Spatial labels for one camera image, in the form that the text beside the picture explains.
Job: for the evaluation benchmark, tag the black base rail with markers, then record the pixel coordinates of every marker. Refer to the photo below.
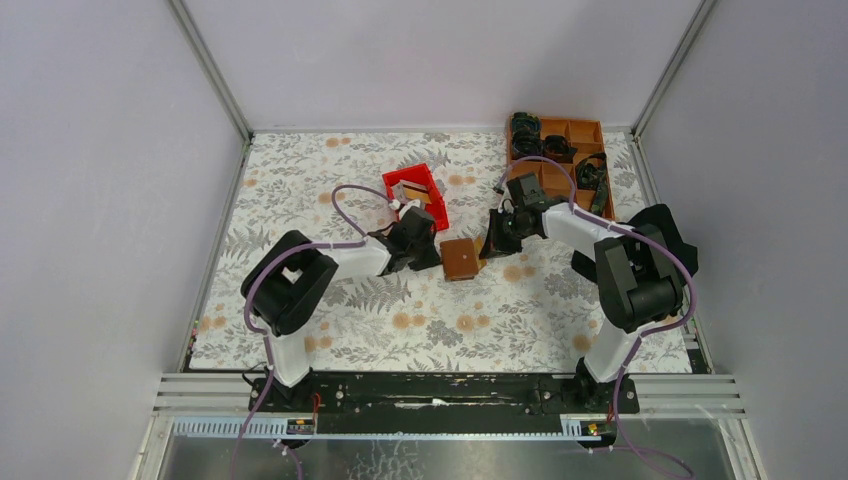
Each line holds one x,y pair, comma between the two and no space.
443,403

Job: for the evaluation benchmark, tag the rolled camouflage belt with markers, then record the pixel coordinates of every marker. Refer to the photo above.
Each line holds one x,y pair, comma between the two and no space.
525,137

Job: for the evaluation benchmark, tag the orange compartment tray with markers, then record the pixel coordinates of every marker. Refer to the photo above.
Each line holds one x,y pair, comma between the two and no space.
587,179

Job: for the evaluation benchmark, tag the black cloth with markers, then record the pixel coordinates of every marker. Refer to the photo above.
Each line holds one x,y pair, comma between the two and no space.
639,268

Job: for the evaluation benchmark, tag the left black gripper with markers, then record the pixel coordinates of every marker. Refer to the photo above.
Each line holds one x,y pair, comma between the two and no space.
431,259

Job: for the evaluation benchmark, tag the red plastic bin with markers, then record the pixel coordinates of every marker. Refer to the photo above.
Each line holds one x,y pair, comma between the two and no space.
416,184

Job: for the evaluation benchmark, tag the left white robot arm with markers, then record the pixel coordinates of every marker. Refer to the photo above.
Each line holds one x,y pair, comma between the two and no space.
284,289

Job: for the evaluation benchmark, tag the brown leather card holder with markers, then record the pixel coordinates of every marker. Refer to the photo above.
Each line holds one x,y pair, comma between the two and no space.
461,259

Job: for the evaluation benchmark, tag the floral table mat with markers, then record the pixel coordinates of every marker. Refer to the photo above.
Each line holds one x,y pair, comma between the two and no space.
525,313

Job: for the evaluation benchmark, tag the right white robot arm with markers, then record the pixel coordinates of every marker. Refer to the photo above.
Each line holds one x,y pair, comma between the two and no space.
560,220

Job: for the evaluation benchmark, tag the rolled black belt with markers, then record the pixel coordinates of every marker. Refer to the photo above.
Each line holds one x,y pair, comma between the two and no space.
558,149

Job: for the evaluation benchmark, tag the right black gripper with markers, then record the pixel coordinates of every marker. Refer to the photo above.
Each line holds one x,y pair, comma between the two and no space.
496,246

